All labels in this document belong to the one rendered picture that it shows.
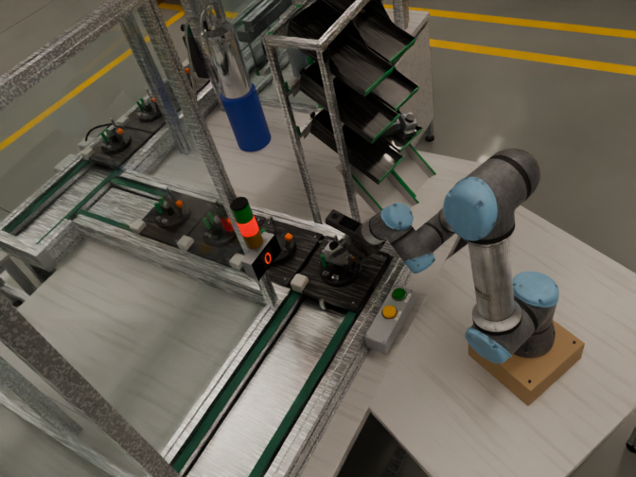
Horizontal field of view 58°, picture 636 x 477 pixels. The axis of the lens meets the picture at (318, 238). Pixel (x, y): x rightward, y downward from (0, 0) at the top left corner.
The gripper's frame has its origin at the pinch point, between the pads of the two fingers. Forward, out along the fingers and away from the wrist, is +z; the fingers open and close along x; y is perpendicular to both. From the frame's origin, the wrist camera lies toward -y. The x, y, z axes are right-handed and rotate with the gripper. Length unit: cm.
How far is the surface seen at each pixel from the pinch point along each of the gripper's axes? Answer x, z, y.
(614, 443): 25, 14, 142
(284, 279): -10.3, 17.7, -3.8
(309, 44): 19, -38, -45
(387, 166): 27.9, -13.9, -3.6
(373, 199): 21.2, -5.0, 0.7
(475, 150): 180, 90, 61
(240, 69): 59, 37, -65
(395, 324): -11.6, -9.2, 26.2
